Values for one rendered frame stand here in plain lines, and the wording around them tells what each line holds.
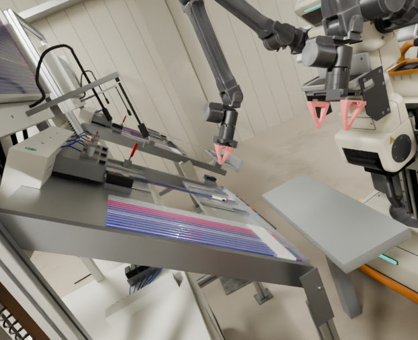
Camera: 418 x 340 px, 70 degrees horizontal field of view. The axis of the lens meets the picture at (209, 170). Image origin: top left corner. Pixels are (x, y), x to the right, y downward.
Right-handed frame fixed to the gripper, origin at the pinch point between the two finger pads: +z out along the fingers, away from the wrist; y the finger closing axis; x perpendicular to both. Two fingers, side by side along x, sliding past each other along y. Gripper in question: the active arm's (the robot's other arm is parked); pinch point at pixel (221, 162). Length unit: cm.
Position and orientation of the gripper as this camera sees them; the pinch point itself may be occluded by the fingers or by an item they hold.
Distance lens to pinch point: 114.9
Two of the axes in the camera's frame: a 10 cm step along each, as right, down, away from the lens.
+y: 2.8, 2.4, -9.3
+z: -1.8, 9.6, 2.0
